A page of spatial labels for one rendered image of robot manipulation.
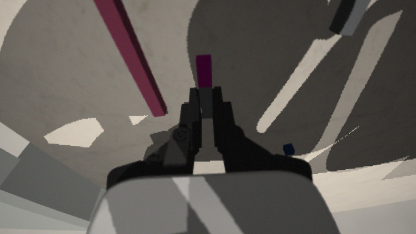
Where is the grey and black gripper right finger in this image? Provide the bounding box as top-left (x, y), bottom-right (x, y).
top-left (212, 86), bottom-right (313, 182)

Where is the small blue cube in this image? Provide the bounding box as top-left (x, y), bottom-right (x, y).
top-left (283, 143), bottom-right (295, 156)

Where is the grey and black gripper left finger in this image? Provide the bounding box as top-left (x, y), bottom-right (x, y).
top-left (106, 88), bottom-right (202, 191)

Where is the magenta rectangular block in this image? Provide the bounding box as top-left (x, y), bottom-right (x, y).
top-left (196, 55), bottom-right (212, 88)

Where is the pink rod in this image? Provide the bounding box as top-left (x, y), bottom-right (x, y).
top-left (93, 0), bottom-right (167, 117)

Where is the dark grey rectangular rod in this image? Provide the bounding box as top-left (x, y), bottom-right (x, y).
top-left (199, 87), bottom-right (213, 119)
top-left (329, 0), bottom-right (371, 36)

